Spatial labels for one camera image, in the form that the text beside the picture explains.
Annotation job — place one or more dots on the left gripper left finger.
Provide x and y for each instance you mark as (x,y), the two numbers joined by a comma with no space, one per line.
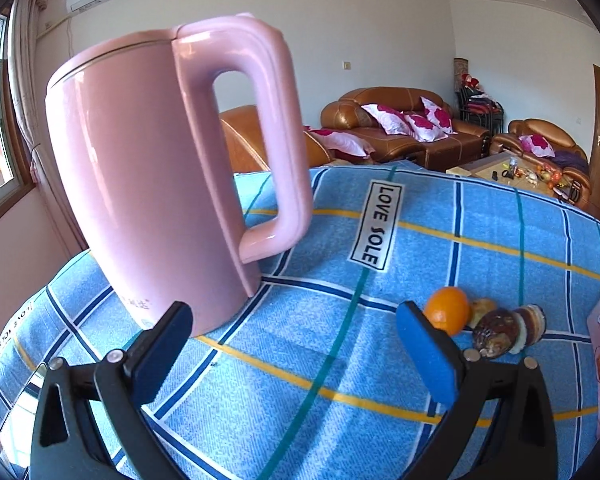
(66,441)

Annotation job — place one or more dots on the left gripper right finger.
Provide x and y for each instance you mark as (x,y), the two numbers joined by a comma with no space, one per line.
(521,439)

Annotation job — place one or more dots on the sliced purple fruit half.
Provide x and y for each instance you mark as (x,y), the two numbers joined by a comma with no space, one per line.
(531,321)

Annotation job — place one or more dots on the dark brown cut fruit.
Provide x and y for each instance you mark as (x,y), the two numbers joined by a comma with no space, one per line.
(495,333)

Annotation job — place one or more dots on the orange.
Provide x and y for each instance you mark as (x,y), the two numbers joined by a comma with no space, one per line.
(448,309)

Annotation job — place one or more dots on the brown leather armchair far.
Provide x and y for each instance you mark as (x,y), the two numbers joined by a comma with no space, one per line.
(569,157)

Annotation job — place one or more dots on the brown leather armchair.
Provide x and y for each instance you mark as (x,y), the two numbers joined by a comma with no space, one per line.
(245,144)
(569,157)

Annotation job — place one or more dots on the wooden coffee table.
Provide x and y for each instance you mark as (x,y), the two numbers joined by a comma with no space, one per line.
(508,169)

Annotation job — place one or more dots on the pink pillow on armchair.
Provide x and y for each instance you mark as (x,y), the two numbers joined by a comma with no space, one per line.
(536,145)

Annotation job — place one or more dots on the blue plaid tablecloth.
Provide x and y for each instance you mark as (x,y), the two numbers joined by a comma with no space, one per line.
(324,315)

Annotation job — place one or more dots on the brown leather three-seat sofa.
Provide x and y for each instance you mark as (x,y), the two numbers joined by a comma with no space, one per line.
(467,144)

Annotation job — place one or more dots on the stacked chairs in corner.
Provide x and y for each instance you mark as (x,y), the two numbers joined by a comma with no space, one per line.
(476,107)

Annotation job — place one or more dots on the pink floral pillow right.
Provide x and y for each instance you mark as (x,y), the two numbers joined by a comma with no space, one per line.
(438,116)

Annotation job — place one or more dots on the pink floral pillow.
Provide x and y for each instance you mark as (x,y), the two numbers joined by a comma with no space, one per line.
(390,120)
(438,116)
(422,130)

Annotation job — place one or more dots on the pink floral pillow middle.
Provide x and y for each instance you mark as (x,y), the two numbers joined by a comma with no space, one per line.
(422,130)

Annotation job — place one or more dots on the pink floral pillow left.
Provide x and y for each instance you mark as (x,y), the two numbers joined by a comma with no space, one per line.
(390,120)

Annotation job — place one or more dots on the window with curtain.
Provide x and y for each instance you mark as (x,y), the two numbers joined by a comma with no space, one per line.
(18,28)

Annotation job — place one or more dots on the pink electric kettle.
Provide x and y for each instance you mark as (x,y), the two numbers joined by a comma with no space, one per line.
(141,153)

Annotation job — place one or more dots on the brown leather armchair near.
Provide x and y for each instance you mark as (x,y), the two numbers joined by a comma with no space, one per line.
(245,144)

